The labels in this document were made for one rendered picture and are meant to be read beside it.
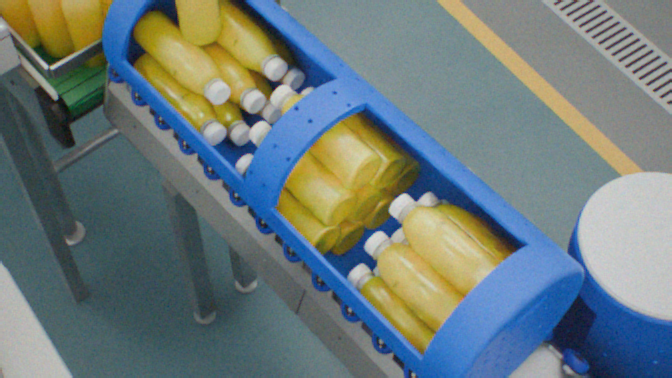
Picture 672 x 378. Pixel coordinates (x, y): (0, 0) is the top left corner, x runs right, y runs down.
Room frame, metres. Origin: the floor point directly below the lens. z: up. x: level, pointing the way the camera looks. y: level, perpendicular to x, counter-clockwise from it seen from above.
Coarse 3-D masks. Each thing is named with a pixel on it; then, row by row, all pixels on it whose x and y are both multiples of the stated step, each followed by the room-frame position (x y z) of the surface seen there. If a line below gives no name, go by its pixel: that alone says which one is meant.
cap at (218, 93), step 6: (216, 84) 1.11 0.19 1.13; (222, 84) 1.11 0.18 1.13; (210, 90) 1.10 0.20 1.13; (216, 90) 1.10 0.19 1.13; (222, 90) 1.10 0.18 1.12; (228, 90) 1.11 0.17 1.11; (210, 96) 1.09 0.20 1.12; (216, 96) 1.09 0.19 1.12; (222, 96) 1.10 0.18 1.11; (216, 102) 1.09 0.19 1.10; (222, 102) 1.10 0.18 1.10
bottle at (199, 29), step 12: (180, 0) 1.19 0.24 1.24; (192, 0) 1.19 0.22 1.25; (204, 0) 1.19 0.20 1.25; (216, 0) 1.21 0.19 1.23; (180, 12) 1.20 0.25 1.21; (192, 12) 1.19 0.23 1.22; (204, 12) 1.19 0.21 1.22; (216, 12) 1.20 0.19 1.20; (180, 24) 1.20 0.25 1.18; (192, 24) 1.19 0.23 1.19; (204, 24) 1.19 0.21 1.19; (216, 24) 1.20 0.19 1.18; (192, 36) 1.19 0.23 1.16; (204, 36) 1.19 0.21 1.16; (216, 36) 1.20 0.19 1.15
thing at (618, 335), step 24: (576, 240) 0.87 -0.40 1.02; (600, 288) 0.78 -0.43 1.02; (576, 312) 0.99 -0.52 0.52; (600, 312) 0.76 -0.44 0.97; (624, 312) 0.74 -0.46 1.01; (576, 336) 0.99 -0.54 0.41; (600, 336) 0.75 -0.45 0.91; (624, 336) 0.73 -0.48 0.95; (648, 336) 0.72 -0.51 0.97; (600, 360) 0.74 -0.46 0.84; (624, 360) 0.72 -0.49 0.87; (648, 360) 0.71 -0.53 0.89
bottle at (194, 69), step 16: (144, 16) 1.25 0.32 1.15; (160, 16) 1.25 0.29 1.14; (144, 32) 1.22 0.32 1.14; (160, 32) 1.21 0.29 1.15; (176, 32) 1.21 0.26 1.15; (144, 48) 1.21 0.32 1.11; (160, 48) 1.18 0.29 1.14; (176, 48) 1.17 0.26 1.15; (192, 48) 1.18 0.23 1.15; (160, 64) 1.17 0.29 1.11; (176, 64) 1.15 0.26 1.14; (192, 64) 1.14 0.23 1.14; (208, 64) 1.14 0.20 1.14; (176, 80) 1.14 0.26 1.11; (192, 80) 1.12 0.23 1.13; (208, 80) 1.12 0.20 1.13
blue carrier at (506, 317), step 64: (128, 0) 1.23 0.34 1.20; (256, 0) 1.22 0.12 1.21; (128, 64) 1.16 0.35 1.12; (320, 64) 1.08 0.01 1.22; (192, 128) 1.03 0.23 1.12; (320, 128) 0.94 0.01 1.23; (384, 128) 1.06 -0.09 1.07; (256, 192) 0.89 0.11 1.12; (448, 192) 0.94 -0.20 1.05; (320, 256) 0.78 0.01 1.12; (512, 256) 0.71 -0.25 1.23; (384, 320) 0.67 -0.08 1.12; (448, 320) 0.63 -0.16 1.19; (512, 320) 0.62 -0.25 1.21
